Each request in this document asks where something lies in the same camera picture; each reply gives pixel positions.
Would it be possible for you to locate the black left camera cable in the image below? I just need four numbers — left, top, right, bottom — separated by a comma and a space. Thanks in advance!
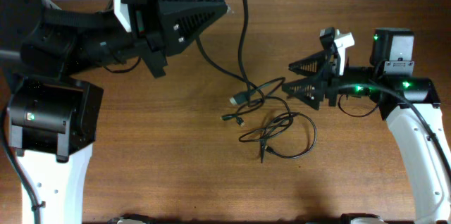
0, 104, 45, 224

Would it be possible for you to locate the thick black cable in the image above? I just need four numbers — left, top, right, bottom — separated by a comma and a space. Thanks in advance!
195, 0, 266, 107

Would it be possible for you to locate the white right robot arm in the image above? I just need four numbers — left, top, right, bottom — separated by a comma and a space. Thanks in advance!
282, 27, 450, 223

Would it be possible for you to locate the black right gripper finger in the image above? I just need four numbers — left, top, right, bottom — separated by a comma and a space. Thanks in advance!
282, 77, 327, 110
288, 50, 332, 77

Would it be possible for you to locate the thin black usb cable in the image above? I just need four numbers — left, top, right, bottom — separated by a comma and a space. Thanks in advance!
238, 95, 318, 164

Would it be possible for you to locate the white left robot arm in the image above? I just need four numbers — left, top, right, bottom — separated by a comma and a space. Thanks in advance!
1, 0, 228, 223

